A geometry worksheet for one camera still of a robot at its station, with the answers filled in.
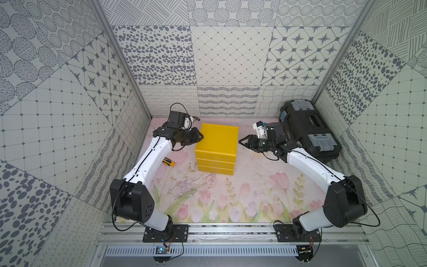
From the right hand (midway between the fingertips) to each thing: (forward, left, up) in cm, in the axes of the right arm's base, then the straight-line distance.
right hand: (242, 144), depth 83 cm
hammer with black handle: (+35, +28, -17) cm, 48 cm away
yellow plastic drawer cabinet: (-7, +13, +3) cm, 15 cm away
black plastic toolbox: (+18, -38, -3) cm, 42 cm away
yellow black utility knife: (-1, +42, -16) cm, 45 cm away
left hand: (+3, +21, +5) cm, 22 cm away
